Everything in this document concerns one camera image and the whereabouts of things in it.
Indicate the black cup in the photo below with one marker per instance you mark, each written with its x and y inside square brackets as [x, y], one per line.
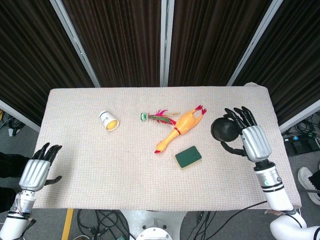
[222, 130]

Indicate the yellow rubber chicken toy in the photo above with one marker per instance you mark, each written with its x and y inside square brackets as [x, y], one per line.
[185, 122]

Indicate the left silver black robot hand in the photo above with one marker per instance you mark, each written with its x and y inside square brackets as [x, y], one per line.
[33, 175]

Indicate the red green feather shuttlecock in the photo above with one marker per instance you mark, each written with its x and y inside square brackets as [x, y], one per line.
[144, 116]

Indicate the person in black clothes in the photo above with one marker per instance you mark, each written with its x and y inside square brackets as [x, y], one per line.
[7, 165]

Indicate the white shoe black laces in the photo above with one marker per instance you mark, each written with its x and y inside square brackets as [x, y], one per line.
[303, 176]

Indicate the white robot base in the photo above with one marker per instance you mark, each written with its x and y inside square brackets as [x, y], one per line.
[152, 225]

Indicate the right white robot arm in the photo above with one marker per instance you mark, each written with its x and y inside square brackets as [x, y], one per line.
[275, 192]

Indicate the white paper cup yellow inside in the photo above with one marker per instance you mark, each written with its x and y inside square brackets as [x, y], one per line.
[107, 121]

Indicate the green yellow sponge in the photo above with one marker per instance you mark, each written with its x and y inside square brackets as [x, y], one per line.
[188, 157]

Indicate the dark brown partition panel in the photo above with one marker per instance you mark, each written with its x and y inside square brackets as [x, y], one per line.
[30, 55]
[120, 42]
[210, 42]
[295, 55]

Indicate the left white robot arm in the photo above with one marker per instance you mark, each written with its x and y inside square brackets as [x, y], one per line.
[15, 222]

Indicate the beige woven tablecloth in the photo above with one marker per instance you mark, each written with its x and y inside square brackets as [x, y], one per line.
[100, 170]

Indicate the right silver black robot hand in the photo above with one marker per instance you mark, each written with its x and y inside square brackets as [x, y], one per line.
[256, 142]

